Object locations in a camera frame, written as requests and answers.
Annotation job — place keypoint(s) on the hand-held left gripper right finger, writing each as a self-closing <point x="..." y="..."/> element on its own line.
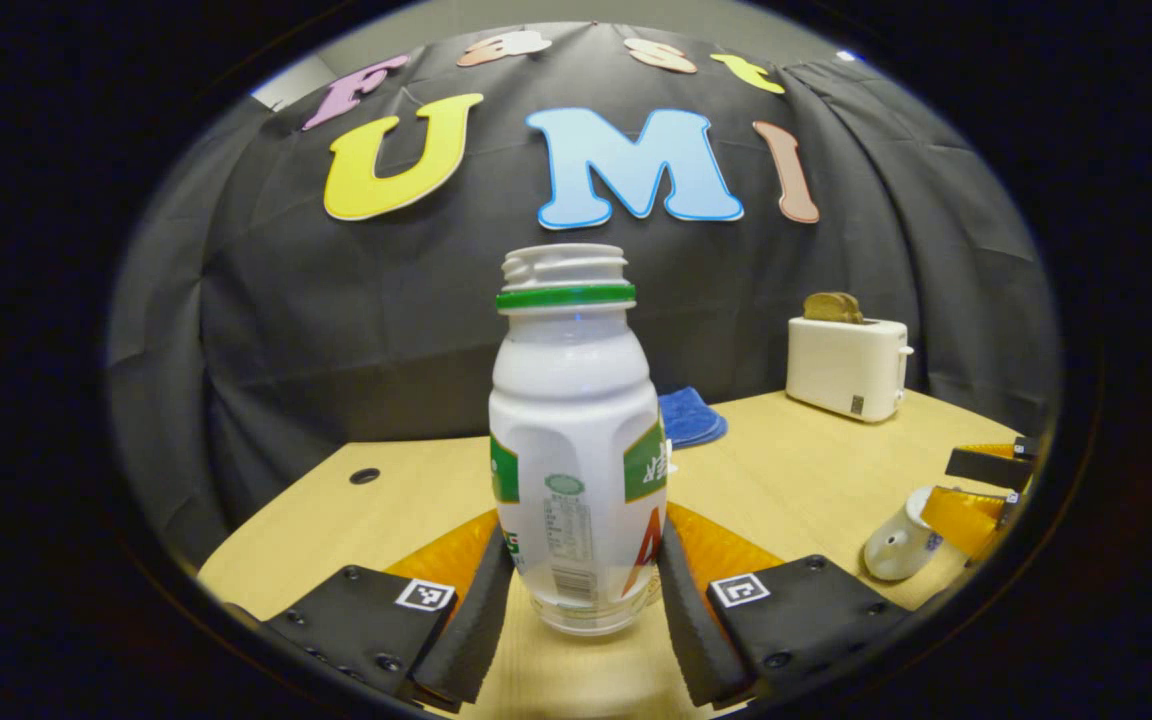
<point x="686" y="630"/>

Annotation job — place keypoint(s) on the white teacup blue pattern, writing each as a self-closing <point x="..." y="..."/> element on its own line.
<point x="896" y="550"/>

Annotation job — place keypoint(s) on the black backdrop cloth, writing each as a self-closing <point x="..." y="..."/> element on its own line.
<point x="336" y="330"/>

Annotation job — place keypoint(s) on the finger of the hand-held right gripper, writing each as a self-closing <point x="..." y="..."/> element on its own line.
<point x="991" y="470"/>
<point x="971" y="515"/>

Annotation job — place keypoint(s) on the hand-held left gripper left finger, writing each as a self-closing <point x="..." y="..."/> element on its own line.
<point x="466" y="630"/>

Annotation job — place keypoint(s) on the white toaster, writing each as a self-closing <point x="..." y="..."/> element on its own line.
<point x="841" y="370"/>

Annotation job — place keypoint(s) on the blue folded cloth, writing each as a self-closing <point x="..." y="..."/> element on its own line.
<point x="688" y="415"/>

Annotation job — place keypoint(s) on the small white tag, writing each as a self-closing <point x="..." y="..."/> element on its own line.
<point x="671" y="458"/>

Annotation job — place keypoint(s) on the white water bottle green label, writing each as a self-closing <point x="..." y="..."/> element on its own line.
<point x="576" y="450"/>

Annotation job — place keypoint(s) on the brown toast slice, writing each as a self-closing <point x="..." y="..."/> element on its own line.
<point x="857" y="311"/>
<point x="826" y="308"/>

